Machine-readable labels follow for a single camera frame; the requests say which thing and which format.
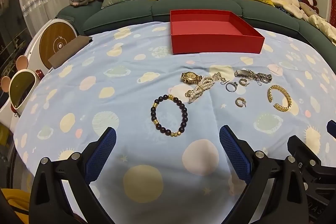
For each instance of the yellow cloth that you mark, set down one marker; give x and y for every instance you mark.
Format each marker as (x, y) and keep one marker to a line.
(15, 200)

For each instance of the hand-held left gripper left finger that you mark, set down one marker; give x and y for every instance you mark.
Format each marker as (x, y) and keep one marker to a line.
(102, 150)

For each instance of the gold wristwatch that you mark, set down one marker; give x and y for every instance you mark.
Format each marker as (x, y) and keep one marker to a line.
(191, 77)

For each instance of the dark display shelf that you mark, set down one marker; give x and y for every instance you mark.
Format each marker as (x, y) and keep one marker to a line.
(13, 29)

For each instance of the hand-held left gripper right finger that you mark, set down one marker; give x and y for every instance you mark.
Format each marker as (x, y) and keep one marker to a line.
(235, 153)

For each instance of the green sofa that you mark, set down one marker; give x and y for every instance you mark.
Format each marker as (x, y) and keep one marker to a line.
(199, 6)

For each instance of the silver wristwatch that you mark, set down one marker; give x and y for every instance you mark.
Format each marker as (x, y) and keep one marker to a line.
(244, 73)

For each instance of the brown flat box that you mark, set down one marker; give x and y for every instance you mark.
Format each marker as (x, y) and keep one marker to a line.
(68, 53)

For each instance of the red cardboard box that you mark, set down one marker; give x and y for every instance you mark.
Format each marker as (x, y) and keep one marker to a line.
(215, 44)

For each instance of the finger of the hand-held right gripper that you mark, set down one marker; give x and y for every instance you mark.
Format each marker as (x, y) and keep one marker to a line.
(302, 149)
(331, 129)

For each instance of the cream satin pillow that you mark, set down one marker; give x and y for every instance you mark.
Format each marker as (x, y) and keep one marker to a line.
(324, 27)

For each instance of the gold cuff bangle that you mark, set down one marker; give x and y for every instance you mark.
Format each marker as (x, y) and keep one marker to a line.
(282, 107)

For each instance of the gold hoop earring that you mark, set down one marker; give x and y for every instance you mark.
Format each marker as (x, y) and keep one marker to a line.
(237, 102)
(241, 81)

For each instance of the white machine with wooden disc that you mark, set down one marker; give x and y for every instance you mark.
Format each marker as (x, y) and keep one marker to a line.
(56, 40)

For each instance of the blue planet print tablecloth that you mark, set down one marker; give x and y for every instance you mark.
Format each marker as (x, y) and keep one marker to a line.
(131, 119)

